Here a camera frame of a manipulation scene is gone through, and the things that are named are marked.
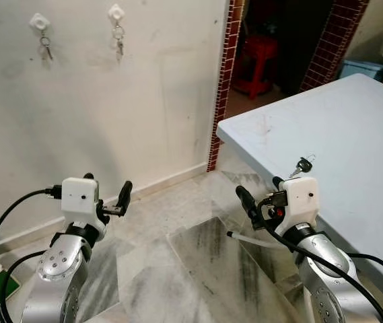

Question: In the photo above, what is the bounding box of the black-headed key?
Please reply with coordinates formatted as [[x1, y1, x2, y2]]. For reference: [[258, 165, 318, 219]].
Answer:
[[289, 155, 316, 179]]

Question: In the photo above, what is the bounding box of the white tube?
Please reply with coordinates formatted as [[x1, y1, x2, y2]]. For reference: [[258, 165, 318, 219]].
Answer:
[[226, 230, 277, 250]]

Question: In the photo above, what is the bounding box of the light blue plastic table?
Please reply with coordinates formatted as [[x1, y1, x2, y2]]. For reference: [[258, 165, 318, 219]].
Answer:
[[216, 73, 383, 312]]

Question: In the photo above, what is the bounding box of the red plastic stool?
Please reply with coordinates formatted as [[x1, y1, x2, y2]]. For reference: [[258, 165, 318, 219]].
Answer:
[[234, 35, 279, 100]]

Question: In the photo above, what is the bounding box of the light blue plastic bin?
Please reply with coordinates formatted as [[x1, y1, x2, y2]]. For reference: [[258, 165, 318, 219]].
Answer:
[[339, 59, 383, 85]]

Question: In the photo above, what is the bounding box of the wide red brick tile trim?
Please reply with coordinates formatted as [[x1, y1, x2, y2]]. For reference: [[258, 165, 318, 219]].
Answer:
[[298, 0, 371, 94]]

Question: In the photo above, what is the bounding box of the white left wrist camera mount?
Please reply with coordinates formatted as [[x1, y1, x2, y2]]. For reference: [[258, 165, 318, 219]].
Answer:
[[61, 177, 106, 234]]

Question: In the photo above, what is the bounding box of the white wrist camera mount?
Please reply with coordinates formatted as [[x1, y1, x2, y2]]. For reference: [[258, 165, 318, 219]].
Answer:
[[279, 176, 320, 236], [61, 177, 106, 234]]

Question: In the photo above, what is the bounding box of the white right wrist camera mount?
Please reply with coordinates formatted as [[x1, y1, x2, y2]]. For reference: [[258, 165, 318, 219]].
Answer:
[[279, 176, 320, 236]]

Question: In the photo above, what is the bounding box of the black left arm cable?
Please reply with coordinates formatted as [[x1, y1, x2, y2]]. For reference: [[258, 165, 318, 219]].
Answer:
[[0, 187, 64, 323]]

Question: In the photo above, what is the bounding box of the white wall hook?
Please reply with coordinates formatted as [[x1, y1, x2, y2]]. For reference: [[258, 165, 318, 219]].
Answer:
[[107, 4, 127, 25], [30, 13, 51, 33]]

